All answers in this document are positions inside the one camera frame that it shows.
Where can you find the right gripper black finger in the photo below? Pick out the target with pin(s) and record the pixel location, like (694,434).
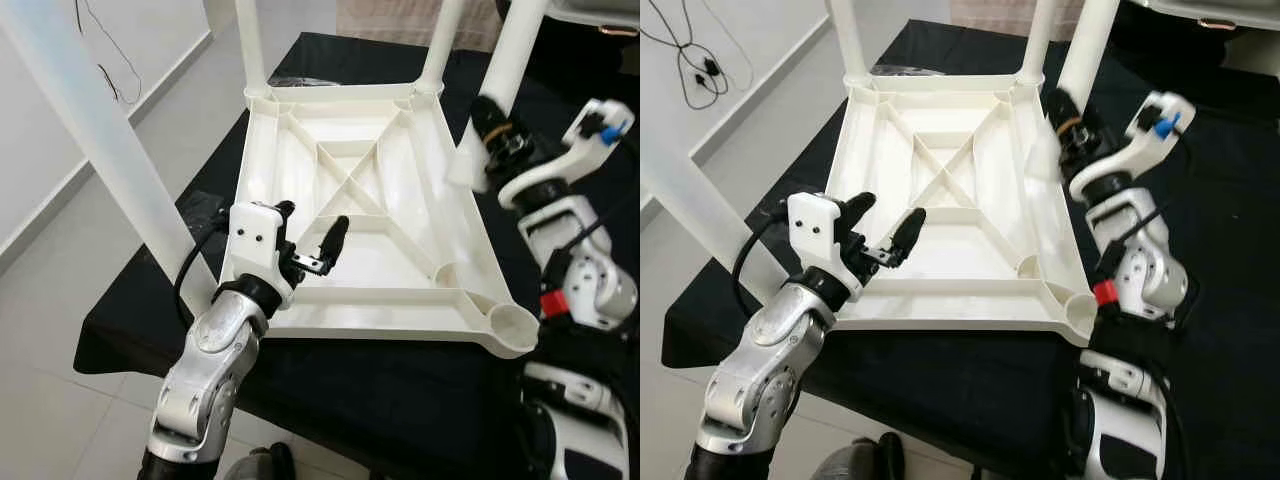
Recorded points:
(490,120)
(1063,112)

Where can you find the white plastic children table top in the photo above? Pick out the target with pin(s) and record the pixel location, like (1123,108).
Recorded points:
(400,270)
(980,260)

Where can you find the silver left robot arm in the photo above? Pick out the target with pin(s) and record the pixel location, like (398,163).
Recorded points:
(215,370)
(770,370)

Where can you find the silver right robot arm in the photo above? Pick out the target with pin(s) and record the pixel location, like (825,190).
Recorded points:
(590,290)
(1140,280)

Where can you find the orange rubber band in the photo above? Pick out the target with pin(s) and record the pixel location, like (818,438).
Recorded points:
(1071,125)
(493,132)

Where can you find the clear plastic bag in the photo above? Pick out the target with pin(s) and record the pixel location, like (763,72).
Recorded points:
(910,70)
(202,208)
(305,80)

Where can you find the beige tablecloth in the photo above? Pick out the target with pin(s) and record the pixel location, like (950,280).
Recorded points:
(400,22)
(1010,12)

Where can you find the black tablecloth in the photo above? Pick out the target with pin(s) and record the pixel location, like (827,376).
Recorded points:
(950,400)
(400,410)

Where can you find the small black plug adapter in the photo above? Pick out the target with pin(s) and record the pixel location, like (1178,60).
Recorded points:
(712,69)

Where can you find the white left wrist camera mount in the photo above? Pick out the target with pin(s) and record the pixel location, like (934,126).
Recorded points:
(820,235)
(258,245)

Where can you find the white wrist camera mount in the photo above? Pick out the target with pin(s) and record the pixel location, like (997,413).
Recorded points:
(1135,145)
(570,155)
(258,245)
(820,235)

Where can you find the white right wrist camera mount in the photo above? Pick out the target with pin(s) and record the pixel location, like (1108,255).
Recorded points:
(570,155)
(1135,145)

